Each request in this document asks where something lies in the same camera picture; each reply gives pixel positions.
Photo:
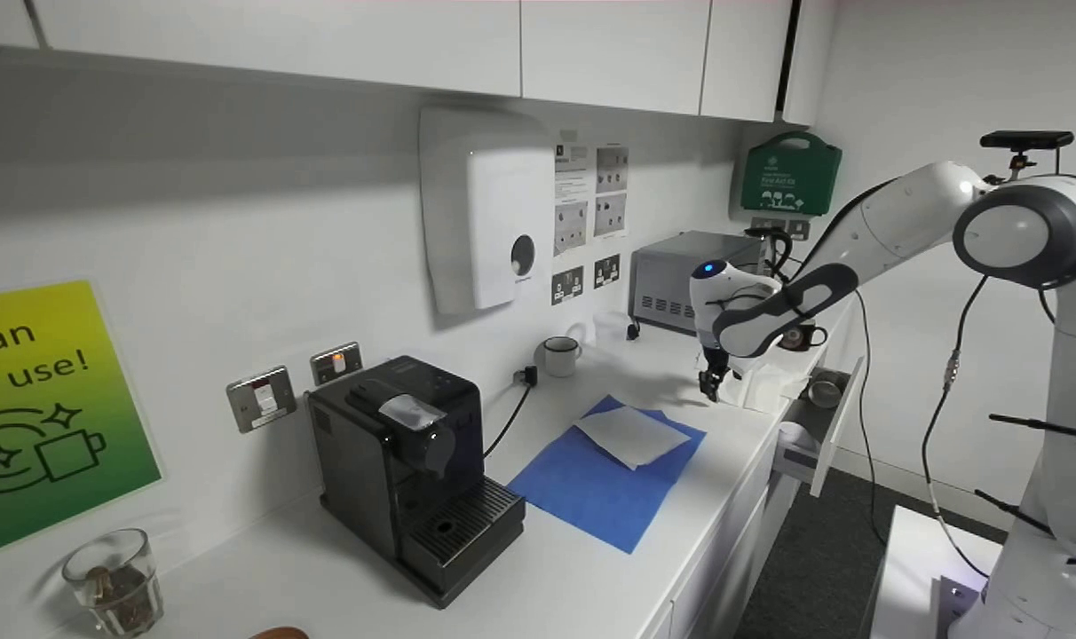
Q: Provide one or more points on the green yellow poster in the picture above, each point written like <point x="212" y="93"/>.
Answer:
<point x="40" y="415"/>

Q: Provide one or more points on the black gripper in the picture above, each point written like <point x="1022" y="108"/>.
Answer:
<point x="713" y="361"/>

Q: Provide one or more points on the black camera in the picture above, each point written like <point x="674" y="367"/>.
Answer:
<point x="1022" y="139"/>

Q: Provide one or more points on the white laminated notice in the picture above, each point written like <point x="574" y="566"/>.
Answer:
<point x="574" y="202"/>
<point x="610" y="191"/>

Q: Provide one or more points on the brown round object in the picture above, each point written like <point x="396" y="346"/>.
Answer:
<point x="281" y="632"/>

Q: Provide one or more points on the black mug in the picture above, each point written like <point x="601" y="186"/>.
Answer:
<point x="809" y="338"/>

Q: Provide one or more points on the white mug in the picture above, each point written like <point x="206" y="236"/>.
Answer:
<point x="557" y="355"/>

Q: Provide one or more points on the black microwave plug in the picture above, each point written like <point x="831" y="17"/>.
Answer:
<point x="634" y="332"/>

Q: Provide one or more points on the blue placemat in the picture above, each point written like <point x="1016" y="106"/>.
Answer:
<point x="584" y="500"/>

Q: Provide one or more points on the drinking glass with spoon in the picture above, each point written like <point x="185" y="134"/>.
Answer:
<point x="110" y="584"/>

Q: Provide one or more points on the steel wall socket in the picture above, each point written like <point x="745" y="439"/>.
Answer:
<point x="608" y="271"/>
<point x="335" y="362"/>
<point x="260" y="399"/>
<point x="564" y="287"/>

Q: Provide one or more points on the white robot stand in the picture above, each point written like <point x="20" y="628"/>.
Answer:
<point x="926" y="571"/>

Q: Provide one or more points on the white open drawer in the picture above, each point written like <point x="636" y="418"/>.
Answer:
<point x="825" y="439"/>

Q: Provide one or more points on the green first aid box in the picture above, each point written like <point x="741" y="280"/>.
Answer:
<point x="784" y="177"/>

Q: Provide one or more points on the white paper towel dispenser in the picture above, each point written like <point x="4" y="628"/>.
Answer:
<point x="478" y="215"/>

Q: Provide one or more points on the silver microwave oven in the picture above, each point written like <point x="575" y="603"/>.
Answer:
<point x="665" y="280"/>

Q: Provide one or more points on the black coffee machine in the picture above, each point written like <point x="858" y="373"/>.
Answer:
<point x="396" y="475"/>

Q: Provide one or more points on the white base cabinet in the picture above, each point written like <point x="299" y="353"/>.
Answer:
<point x="724" y="535"/>

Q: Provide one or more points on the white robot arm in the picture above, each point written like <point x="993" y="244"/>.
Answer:
<point x="903" y="224"/>

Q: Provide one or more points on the white wall cabinet unit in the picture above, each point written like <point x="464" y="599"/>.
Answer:
<point x="324" y="42"/>

